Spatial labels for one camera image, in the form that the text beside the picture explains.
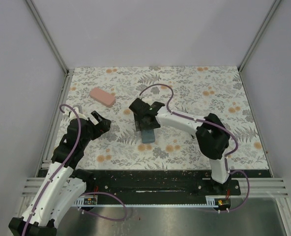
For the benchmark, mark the white slotted cable duct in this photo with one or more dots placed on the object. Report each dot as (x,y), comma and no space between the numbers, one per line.
(148,199)

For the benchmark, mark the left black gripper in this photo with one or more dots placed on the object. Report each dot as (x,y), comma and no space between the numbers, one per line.
(103,126)

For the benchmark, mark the floral patterned table mat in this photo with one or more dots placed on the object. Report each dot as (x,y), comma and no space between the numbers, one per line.
(196,90)

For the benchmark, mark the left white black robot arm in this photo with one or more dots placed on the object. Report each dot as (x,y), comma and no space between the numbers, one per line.
(63,183)

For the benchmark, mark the left aluminium side rail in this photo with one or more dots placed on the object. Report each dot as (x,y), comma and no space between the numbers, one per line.
(46,153)

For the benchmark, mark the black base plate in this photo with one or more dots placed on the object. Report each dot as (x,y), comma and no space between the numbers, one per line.
(124,182)

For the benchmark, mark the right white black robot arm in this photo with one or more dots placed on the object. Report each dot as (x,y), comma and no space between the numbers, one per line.
(212,136)

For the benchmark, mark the pink glasses case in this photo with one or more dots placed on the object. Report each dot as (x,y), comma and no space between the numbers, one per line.
(102,97)

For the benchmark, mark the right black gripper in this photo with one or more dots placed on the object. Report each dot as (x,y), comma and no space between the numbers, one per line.
(140,125)

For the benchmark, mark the left aluminium frame post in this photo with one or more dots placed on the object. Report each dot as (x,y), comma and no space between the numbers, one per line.
(46,34)

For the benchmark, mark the aluminium frame post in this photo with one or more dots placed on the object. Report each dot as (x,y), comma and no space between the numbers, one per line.
(259,34)
(46,34)

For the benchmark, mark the right aluminium frame post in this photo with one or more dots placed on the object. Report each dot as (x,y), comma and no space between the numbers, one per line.
(259,34)

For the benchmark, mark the grey-blue glasses case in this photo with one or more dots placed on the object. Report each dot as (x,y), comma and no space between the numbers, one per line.
(148,136)

